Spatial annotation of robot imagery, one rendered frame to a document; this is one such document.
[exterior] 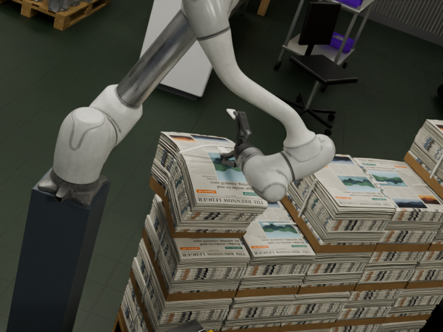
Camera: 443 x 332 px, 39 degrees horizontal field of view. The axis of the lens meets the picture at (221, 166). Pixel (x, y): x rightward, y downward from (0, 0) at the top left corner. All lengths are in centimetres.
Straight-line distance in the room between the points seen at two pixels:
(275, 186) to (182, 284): 66
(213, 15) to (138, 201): 226
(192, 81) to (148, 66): 312
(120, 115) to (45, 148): 207
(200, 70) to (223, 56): 332
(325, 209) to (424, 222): 48
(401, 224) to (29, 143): 244
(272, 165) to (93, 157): 56
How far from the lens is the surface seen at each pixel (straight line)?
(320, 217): 250
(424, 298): 318
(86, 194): 208
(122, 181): 400
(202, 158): 221
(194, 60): 508
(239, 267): 239
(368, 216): 253
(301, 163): 193
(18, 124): 435
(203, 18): 176
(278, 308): 268
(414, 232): 275
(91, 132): 197
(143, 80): 206
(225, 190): 214
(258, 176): 189
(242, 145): 204
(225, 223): 224
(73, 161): 201
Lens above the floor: 225
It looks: 30 degrees down
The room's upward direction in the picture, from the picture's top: 20 degrees clockwise
